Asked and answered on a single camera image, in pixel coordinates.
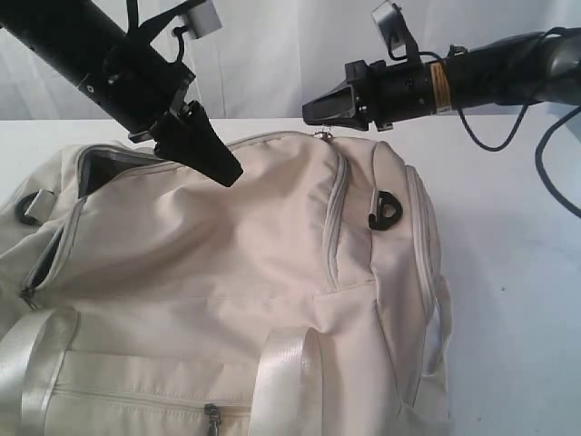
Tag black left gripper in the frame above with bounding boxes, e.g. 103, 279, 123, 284
103, 43, 243, 187

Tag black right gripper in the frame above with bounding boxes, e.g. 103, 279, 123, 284
302, 60, 431, 131

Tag cream fabric duffel bag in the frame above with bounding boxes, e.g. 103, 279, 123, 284
1, 132, 451, 435

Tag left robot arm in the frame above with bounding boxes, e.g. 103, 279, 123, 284
1, 0, 243, 187

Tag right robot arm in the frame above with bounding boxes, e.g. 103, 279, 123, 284
302, 27, 580, 131

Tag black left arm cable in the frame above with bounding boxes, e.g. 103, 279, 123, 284
124, 0, 190, 64

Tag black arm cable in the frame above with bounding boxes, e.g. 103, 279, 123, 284
453, 26, 581, 219
124, 0, 190, 64

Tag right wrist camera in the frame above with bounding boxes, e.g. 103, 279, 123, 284
371, 1, 420, 63

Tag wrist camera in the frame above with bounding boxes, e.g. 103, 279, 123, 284
371, 1, 420, 63
180, 0, 222, 40

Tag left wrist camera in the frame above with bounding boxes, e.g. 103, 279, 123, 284
180, 0, 222, 40

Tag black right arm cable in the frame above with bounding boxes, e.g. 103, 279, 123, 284
453, 26, 581, 219

